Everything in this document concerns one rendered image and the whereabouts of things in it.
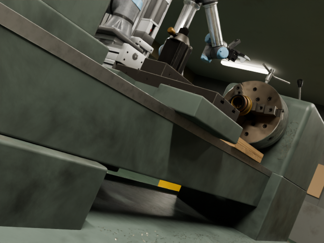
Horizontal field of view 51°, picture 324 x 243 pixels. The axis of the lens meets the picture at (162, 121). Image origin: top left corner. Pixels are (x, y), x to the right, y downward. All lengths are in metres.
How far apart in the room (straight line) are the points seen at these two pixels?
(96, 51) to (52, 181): 0.29
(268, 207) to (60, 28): 1.30
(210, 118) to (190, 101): 0.09
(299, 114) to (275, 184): 0.36
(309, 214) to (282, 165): 6.61
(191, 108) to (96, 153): 0.27
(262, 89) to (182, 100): 0.85
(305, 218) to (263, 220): 6.63
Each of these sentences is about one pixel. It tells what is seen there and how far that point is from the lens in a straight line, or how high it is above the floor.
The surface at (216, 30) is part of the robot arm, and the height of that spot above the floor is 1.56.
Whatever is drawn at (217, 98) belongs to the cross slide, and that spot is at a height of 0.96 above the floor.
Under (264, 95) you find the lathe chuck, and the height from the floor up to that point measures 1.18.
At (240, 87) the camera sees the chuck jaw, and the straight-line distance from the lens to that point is 1.69.
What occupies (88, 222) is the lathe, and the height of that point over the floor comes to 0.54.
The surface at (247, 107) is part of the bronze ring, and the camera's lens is 1.55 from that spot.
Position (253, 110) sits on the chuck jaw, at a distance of 1.58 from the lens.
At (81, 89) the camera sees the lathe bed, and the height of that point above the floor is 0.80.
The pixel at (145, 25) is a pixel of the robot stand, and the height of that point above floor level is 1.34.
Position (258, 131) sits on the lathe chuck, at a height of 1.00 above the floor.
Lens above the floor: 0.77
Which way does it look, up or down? 3 degrees up
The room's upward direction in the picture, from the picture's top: 24 degrees clockwise
